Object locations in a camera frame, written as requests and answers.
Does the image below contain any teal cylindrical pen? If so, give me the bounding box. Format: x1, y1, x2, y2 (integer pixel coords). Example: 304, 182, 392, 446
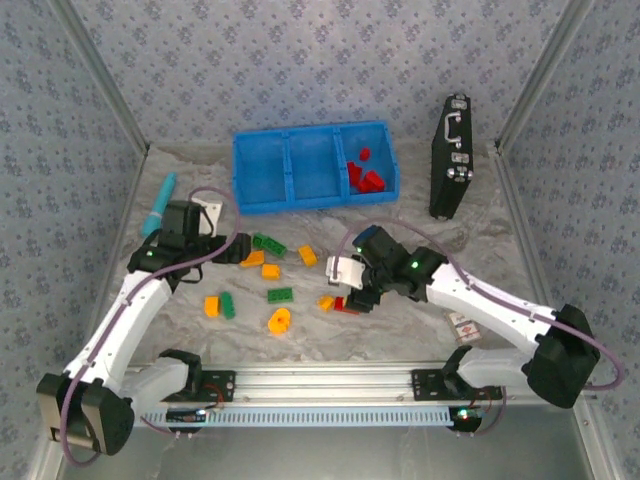
141, 172, 179, 239

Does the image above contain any small clear card packet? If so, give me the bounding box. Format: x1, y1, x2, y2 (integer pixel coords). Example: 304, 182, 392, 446
444, 310, 482, 345

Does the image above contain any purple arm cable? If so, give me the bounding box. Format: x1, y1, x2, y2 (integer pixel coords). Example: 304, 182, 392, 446
337, 217, 626, 437
59, 187, 242, 469

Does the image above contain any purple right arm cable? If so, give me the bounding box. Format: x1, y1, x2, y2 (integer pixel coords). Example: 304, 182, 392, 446
337, 217, 626, 437

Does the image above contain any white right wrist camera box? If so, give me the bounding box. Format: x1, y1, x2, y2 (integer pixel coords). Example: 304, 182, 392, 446
325, 254, 367, 290

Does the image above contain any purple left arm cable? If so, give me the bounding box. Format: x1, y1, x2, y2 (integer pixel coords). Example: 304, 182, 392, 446
59, 187, 242, 469

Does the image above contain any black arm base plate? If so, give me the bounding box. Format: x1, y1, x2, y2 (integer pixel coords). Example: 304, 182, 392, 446
411, 368, 504, 401
189, 369, 237, 404

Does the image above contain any aluminium side rail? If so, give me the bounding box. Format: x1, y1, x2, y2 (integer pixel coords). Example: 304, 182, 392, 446
79, 144, 151, 369
487, 141, 559, 314

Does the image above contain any aluminium frame post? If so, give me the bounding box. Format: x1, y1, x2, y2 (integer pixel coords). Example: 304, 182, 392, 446
492, 0, 599, 151
49, 0, 151, 151

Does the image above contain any long green lego brick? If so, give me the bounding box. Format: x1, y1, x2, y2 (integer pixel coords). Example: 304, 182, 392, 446
251, 232, 288, 260

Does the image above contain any round yellow lego piece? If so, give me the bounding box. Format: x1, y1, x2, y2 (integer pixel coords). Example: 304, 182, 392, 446
267, 307, 292, 337

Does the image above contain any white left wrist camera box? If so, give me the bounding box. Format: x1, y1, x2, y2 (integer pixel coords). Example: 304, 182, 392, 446
192, 197, 225, 237

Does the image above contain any aluminium mounting rail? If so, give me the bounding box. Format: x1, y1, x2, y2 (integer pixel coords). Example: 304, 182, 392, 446
119, 363, 599, 407

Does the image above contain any small circuit board with LED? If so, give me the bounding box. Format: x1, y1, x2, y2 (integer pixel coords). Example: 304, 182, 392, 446
166, 407, 210, 427
448, 405, 485, 426

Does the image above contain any blue three-compartment bin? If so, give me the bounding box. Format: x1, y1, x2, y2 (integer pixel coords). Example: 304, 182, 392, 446
231, 119, 400, 216

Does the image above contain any slotted light blue cable duct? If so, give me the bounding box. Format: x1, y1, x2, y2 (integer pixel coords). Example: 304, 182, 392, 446
133, 405, 454, 429

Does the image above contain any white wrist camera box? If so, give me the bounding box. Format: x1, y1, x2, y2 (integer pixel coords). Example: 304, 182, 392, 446
325, 254, 367, 290
192, 197, 225, 237

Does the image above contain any black briefcase with metal handle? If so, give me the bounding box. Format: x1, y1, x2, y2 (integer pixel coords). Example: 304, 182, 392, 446
428, 93, 475, 220

